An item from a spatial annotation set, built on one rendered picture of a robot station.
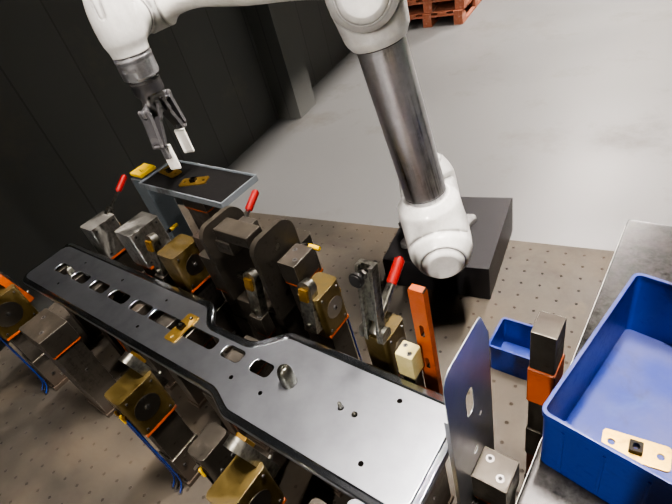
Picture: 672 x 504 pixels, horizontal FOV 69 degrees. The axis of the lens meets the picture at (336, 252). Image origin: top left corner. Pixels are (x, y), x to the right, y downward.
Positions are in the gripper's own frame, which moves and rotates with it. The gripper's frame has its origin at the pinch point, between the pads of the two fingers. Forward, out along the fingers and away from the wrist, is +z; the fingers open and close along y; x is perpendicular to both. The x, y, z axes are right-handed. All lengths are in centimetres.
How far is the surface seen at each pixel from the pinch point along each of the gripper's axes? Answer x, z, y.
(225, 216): 18.3, 8.1, 20.6
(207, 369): 18, 26, 51
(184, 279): 0.4, 24.9, 23.3
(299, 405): 41, 26, 59
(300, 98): -71, 110, -305
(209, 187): 6.6, 9.6, 4.0
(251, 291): 25.6, 19.2, 34.7
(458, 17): 71, 118, -487
